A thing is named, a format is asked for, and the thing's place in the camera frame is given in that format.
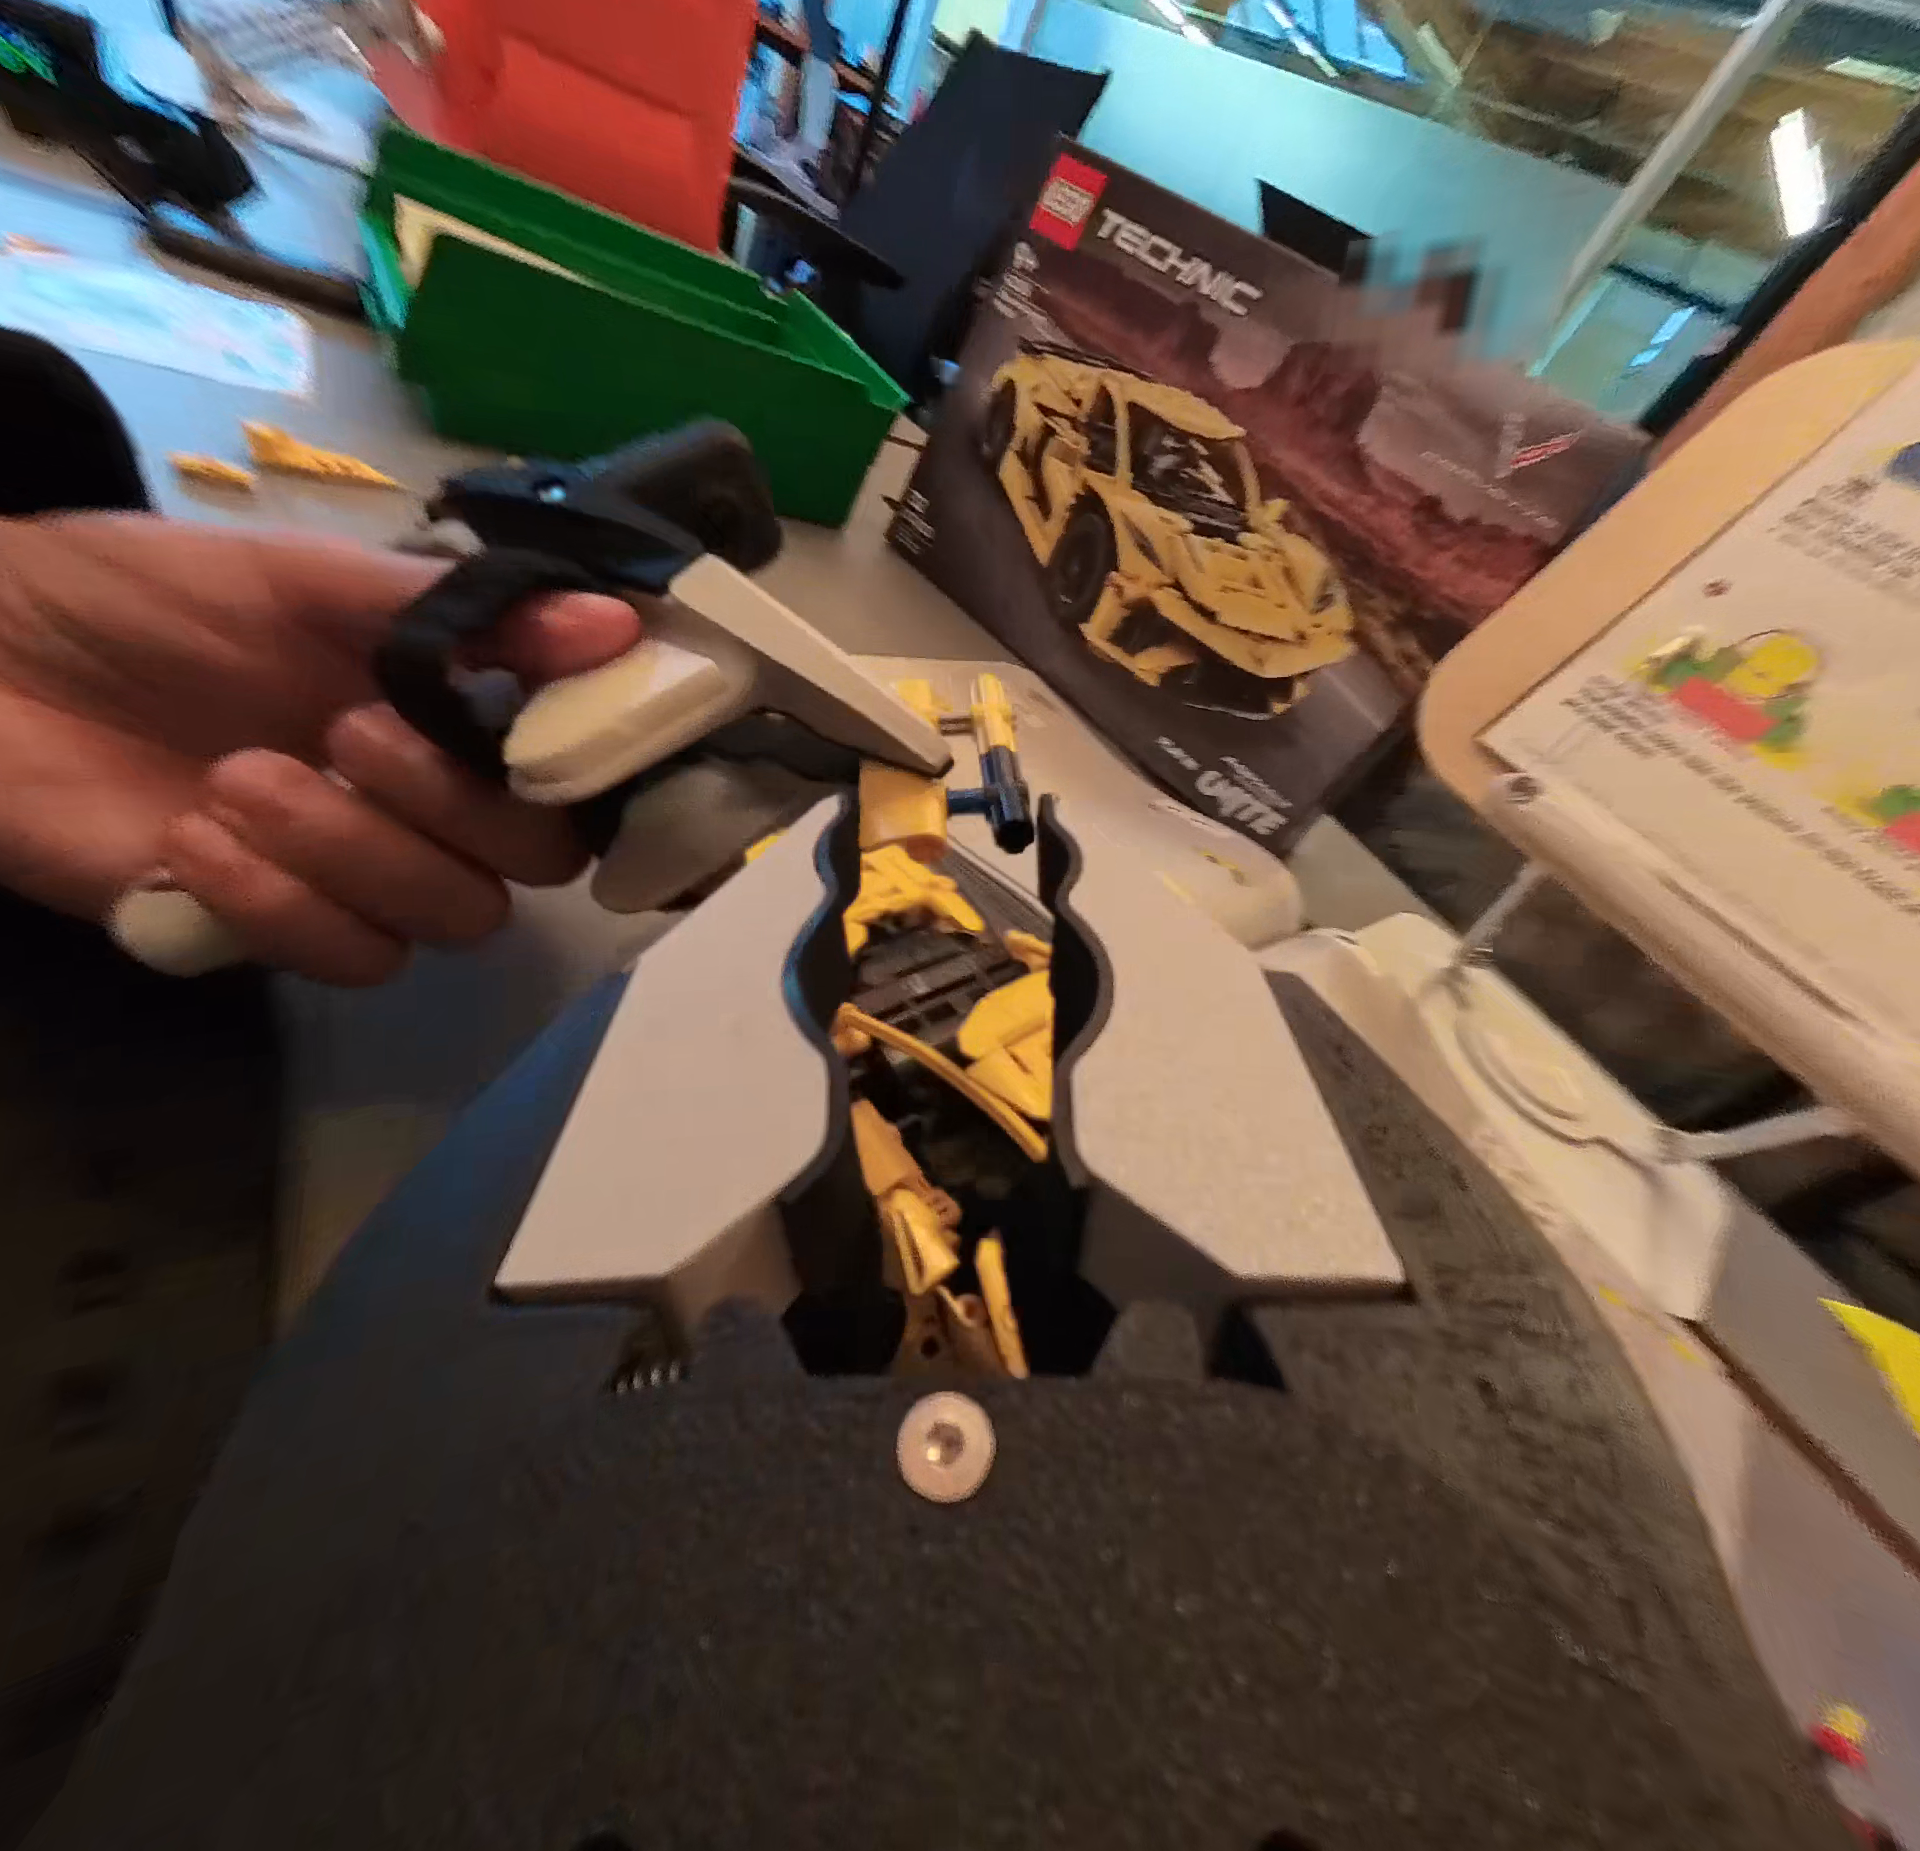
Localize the light blue printed paper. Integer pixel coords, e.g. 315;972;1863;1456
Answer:
0;253;319;400

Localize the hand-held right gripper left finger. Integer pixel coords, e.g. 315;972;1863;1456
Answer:
492;793;860;1329

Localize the grey desk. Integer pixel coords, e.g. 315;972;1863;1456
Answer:
0;126;1920;1851

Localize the black device green display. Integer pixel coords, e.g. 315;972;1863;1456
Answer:
0;0;259;220

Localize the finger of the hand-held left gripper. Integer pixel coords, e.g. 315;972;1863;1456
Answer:
667;551;956;782

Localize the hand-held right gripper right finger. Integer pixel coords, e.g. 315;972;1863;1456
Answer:
1031;793;1414;1319

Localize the orange bag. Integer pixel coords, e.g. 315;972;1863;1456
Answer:
374;0;763;256

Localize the brick car set box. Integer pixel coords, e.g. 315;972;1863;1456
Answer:
884;133;1650;854

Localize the small yellow connector black pin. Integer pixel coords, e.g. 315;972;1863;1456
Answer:
959;671;1041;854

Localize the green plastic bin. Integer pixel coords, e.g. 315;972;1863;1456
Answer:
358;124;912;534

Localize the wooden board white stand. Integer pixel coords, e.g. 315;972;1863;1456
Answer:
1358;334;1920;1185

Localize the printed paper sheet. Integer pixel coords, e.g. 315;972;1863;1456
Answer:
1477;396;1920;1043

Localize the instruction booklet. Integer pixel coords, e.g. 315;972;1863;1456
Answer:
846;655;1741;1329

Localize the black office chair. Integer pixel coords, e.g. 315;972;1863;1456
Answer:
728;29;1116;400

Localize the yellow brick car model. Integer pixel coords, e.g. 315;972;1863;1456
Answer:
828;678;1065;1379

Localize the person's left hand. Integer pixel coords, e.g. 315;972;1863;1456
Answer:
0;514;650;984

